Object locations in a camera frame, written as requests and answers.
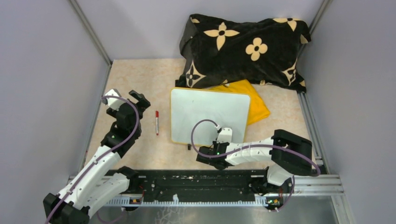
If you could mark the red capped white marker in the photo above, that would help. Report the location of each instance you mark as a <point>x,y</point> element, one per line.
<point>157,122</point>

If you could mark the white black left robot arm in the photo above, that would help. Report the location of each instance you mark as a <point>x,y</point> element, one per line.
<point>102,160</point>

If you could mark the yellow framed whiteboard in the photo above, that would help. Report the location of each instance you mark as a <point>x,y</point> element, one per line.
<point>193,110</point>

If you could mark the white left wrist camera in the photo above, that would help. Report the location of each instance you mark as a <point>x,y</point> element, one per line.
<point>113,99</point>

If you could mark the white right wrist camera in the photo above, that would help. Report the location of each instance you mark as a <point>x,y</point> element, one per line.
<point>224,135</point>

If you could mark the black floral pillow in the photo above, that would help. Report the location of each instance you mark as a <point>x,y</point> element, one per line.
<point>218,52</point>

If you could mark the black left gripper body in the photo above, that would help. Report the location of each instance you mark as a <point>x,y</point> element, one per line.
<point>142,104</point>

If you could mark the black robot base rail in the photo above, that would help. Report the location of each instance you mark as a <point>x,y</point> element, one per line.
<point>199,188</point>

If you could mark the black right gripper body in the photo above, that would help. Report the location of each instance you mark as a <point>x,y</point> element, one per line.
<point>216,144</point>

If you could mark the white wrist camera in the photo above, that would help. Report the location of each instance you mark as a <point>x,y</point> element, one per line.
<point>224,135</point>
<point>113,99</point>

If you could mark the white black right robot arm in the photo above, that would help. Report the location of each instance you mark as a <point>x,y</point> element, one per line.
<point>291,154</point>

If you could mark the yellow zippered fabric pouch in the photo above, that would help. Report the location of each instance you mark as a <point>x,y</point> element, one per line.
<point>257,109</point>

